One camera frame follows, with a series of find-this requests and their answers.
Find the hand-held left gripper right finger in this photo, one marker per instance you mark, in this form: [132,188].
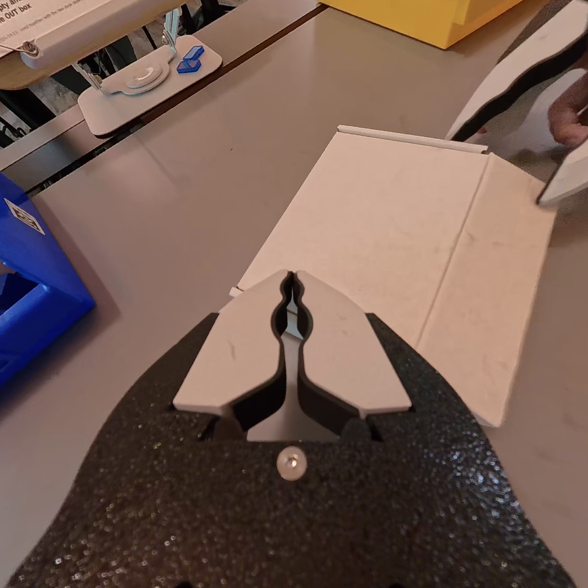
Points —
[353,363]

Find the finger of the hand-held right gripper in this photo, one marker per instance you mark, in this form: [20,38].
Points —
[528,50]
[572,177]

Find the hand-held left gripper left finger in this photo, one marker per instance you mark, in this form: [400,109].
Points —
[229,363]

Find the white cardboard box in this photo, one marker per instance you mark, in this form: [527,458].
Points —
[390,229]

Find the blue plastic bin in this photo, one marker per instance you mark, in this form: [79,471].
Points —
[36,275]

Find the person's right hand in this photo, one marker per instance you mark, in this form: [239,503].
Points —
[572,110]

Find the yellow plastic bin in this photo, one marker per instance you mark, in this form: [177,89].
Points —
[436,23]

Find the white clipboard stand base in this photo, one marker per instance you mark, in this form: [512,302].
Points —
[115,117]

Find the blue plastic piece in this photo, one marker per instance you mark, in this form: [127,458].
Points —
[194,52]
[188,67]

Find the instruction sheet on clipboard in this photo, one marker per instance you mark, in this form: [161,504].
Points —
[13,76]

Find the printed instruction sheet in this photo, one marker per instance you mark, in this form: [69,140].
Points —
[69,23]

